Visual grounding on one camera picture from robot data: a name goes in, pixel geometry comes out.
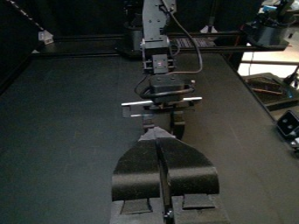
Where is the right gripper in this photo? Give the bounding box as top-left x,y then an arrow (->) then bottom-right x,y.
120,73 -> 203,140

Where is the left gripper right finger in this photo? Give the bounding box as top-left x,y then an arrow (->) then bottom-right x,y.
155,127 -> 231,224

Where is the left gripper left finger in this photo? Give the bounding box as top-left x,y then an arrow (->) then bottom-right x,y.
108,126 -> 164,224

